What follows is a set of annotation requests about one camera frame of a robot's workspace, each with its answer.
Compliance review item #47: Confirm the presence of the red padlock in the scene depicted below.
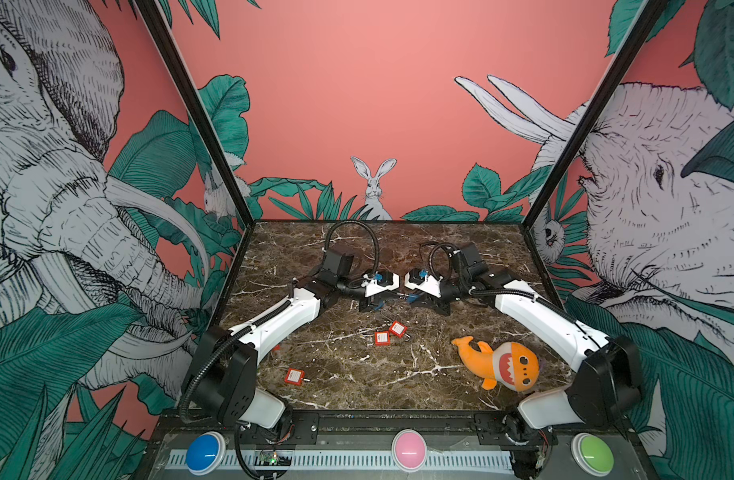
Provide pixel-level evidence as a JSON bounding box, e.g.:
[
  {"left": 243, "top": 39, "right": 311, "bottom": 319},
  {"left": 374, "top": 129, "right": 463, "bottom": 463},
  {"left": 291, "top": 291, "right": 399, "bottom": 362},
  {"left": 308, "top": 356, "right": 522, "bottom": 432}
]
[
  {"left": 389, "top": 321, "right": 407, "bottom": 338},
  {"left": 284, "top": 368, "right": 308, "bottom": 386},
  {"left": 375, "top": 331, "right": 393, "bottom": 346}
]

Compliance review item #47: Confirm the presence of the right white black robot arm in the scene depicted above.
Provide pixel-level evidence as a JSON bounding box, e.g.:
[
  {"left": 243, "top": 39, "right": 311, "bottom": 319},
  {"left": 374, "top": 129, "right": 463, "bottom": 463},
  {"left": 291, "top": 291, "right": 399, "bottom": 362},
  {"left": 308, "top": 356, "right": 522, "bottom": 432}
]
[{"left": 404, "top": 243, "right": 643, "bottom": 445}]

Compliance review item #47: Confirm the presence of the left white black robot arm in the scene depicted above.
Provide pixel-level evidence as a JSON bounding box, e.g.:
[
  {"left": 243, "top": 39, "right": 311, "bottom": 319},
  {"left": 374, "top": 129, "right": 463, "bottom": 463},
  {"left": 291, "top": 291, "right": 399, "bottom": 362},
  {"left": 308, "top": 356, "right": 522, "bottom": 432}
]
[{"left": 178, "top": 220, "right": 399, "bottom": 436}]

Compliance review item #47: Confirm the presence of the orange shark plush toy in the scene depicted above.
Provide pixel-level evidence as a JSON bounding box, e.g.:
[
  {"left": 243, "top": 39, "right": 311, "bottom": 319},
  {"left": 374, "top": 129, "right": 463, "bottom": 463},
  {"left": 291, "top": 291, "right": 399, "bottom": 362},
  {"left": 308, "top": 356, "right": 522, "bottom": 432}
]
[{"left": 451, "top": 336, "right": 540, "bottom": 392}]

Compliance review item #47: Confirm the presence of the pink push button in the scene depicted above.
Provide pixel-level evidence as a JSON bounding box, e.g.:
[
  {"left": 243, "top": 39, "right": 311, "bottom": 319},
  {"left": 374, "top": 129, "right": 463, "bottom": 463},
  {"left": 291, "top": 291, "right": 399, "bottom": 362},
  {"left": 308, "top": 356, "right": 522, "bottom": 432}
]
[{"left": 391, "top": 429, "right": 428, "bottom": 473}]

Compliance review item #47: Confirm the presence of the green push button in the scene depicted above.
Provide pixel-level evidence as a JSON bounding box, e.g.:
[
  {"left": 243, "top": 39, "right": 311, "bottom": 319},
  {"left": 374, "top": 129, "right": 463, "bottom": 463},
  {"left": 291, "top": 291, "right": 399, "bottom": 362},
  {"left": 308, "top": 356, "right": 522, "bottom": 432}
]
[{"left": 570, "top": 433, "right": 615, "bottom": 478}]

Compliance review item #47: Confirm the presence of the white vented strip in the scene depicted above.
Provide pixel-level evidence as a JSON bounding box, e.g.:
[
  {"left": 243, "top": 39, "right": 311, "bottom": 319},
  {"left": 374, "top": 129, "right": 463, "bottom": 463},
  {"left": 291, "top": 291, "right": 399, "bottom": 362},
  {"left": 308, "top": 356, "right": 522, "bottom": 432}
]
[{"left": 164, "top": 449, "right": 515, "bottom": 473}]

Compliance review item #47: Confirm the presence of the blue push button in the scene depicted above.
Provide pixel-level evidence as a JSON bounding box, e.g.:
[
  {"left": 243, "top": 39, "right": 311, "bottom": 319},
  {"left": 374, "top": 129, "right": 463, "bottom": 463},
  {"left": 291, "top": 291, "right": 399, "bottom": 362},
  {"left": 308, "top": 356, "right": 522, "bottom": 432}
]
[{"left": 186, "top": 431, "right": 227, "bottom": 476}]

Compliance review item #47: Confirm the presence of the black front mounting rail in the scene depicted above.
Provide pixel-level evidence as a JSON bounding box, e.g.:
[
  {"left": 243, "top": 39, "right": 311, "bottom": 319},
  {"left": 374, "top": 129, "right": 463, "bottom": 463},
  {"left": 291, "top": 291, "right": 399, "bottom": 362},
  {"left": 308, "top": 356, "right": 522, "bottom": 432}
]
[{"left": 153, "top": 409, "right": 636, "bottom": 450}]

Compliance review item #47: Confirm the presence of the right black frame post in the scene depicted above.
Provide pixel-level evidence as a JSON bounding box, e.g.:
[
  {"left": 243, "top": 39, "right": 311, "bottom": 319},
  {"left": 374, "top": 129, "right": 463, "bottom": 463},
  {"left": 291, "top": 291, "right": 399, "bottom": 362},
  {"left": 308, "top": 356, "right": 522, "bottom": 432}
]
[{"left": 522, "top": 0, "right": 668, "bottom": 229}]

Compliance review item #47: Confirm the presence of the black frame post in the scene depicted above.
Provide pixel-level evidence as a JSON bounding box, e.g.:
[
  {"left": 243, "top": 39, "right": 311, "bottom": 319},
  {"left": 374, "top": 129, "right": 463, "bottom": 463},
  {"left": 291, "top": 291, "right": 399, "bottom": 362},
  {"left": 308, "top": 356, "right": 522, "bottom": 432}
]
[
  {"left": 135, "top": 0, "right": 255, "bottom": 227},
  {"left": 522, "top": 0, "right": 668, "bottom": 229}
]

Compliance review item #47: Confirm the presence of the left black frame post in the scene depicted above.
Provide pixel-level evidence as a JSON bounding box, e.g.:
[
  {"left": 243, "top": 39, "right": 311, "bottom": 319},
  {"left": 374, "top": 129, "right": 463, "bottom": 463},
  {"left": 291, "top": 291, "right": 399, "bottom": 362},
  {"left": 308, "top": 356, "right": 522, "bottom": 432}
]
[{"left": 135, "top": 0, "right": 255, "bottom": 227}]

